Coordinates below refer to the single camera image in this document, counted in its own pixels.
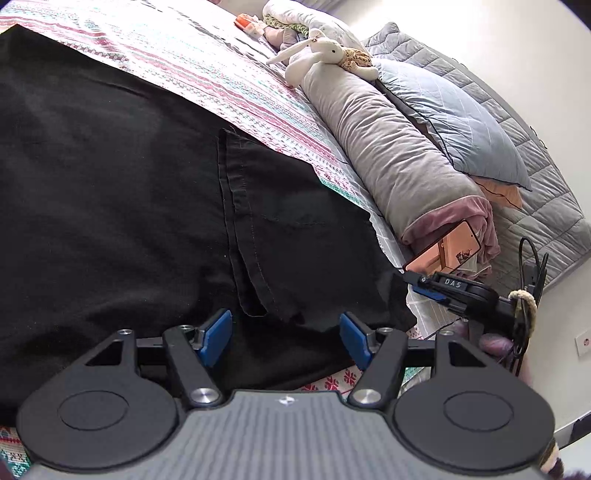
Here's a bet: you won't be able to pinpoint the red green patterned blanket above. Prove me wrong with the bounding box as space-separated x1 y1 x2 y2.
0 0 437 480

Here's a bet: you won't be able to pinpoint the pink folded cloth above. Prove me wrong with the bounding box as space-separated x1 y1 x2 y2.
263 25 301 49

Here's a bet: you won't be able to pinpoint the smartphone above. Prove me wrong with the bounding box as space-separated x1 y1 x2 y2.
403 220 483 278

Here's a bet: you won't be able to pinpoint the orange packet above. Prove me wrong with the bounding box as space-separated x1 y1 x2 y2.
235 14 264 35

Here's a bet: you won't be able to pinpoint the black cable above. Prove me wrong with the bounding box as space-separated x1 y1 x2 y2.
508 237 550 370

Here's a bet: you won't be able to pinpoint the folded white quilt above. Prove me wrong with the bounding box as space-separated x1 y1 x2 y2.
262 0 352 44

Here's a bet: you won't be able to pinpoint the rolled grey blanket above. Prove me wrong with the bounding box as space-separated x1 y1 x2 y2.
300 65 502 278

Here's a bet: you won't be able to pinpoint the black pants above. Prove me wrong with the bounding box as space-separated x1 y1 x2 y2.
0 25 419 425

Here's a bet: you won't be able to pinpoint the peach cloth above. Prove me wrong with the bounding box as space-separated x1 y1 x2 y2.
473 174 525 210

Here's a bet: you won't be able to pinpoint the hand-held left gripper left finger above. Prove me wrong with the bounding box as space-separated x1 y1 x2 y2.
84 308 234 411

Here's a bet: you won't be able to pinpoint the grey quilted headboard cushion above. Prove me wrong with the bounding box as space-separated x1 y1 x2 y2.
362 21 585 291

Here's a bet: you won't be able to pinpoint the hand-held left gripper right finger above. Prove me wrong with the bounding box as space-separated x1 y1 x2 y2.
339 312 488 411

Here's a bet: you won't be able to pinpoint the light blue pillow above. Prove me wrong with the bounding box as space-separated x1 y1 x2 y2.
376 60 534 192

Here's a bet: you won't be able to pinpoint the beige braided cord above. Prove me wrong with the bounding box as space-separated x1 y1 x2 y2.
507 290 539 324

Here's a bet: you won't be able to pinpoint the white plush rabbit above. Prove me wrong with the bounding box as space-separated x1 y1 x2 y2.
265 28 379 88

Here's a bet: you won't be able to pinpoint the person's right hand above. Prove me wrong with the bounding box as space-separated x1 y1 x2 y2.
479 333 514 363

